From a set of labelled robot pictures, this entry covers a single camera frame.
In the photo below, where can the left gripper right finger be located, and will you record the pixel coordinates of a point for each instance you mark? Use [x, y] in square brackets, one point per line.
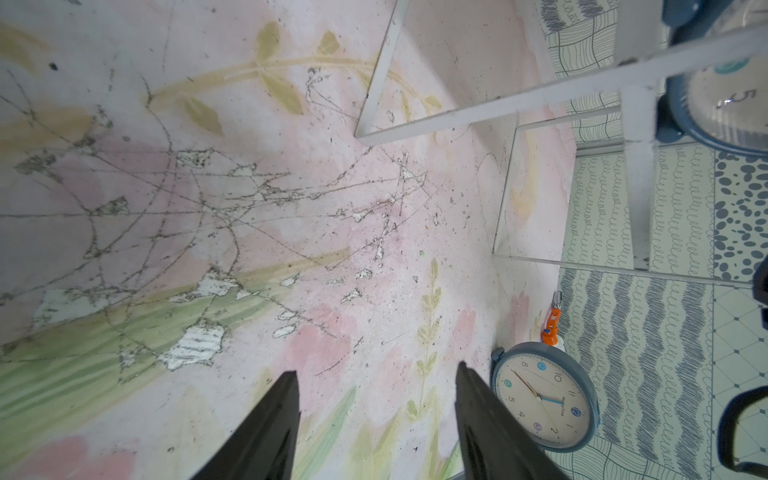
[493, 444]

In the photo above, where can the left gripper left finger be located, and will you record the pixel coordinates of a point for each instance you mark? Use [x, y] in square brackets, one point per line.
[264, 444]

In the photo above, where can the blue round alarm clock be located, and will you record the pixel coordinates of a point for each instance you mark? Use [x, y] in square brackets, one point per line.
[548, 393]
[724, 106]

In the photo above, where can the white two-tier shelf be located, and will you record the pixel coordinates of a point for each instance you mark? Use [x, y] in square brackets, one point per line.
[659, 51]

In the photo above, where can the orange white tool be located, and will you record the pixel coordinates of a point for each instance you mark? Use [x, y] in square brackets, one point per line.
[550, 332]

